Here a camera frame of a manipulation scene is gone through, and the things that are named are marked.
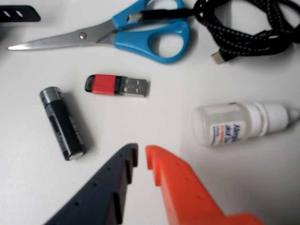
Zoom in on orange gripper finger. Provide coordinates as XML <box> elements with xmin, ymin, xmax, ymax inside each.
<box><xmin>145</xmin><ymin>145</ymin><xmax>265</xmax><ymax>225</ymax></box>

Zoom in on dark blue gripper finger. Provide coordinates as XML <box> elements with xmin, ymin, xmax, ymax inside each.
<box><xmin>43</xmin><ymin>142</ymin><xmax>139</xmax><ymax>225</ymax></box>

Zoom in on black AA battery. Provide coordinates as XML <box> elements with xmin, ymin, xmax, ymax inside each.
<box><xmin>39</xmin><ymin>86</ymin><xmax>86</xmax><ymax>162</ymax></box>

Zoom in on white small adapter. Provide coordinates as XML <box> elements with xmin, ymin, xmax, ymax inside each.
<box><xmin>191</xmin><ymin>102</ymin><xmax>300</xmax><ymax>148</ymax></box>

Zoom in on red and black USB stick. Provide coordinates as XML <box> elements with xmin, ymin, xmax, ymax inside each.
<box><xmin>84</xmin><ymin>74</ymin><xmax>151</xmax><ymax>98</ymax></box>

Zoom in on blue-handled scissors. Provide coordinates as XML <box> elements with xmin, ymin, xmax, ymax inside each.
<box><xmin>7</xmin><ymin>0</ymin><xmax>191</xmax><ymax>65</ymax></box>

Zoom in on black braided USB cable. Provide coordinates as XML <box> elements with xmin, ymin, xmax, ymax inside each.
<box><xmin>127</xmin><ymin>0</ymin><xmax>300</xmax><ymax>65</ymax></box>

